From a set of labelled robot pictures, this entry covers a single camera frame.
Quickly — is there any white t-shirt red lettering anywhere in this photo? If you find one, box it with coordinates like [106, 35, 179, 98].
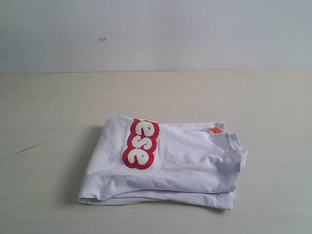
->
[78, 116, 248, 210]

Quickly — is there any orange neck label tag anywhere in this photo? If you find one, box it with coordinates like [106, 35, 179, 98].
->
[211, 127, 223, 134]

